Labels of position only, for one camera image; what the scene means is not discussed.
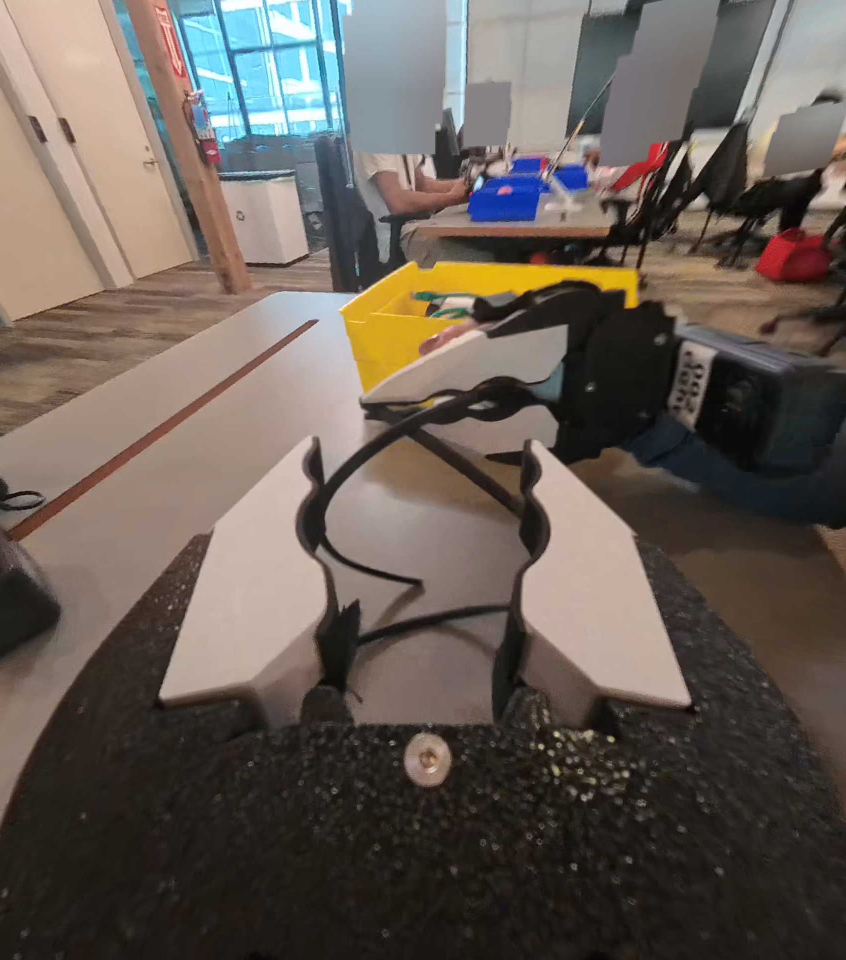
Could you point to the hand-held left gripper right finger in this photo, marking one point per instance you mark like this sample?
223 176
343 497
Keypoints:
595 600

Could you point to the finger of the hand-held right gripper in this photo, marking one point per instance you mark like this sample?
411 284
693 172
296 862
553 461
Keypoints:
498 352
517 426

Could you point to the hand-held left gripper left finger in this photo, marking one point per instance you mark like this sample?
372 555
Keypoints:
243 600

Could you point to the yellow bin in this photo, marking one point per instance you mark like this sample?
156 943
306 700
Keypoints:
393 345

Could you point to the person's right forearm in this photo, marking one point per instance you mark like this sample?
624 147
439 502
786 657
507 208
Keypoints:
805 480

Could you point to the person's right hand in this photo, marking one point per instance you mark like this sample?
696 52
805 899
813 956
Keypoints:
445 339

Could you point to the wooden office table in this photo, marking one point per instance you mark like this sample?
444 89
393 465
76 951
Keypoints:
513 229

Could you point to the small blue bin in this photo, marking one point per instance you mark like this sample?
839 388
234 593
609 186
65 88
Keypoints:
569 176
505 201

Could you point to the black office chair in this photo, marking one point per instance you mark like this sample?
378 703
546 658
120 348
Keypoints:
344 217

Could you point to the red bag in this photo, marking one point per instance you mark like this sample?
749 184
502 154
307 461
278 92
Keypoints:
794 259

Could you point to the red fire extinguisher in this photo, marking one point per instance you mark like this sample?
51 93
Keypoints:
202 127

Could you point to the wooden post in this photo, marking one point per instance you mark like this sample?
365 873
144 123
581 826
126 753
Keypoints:
198 165

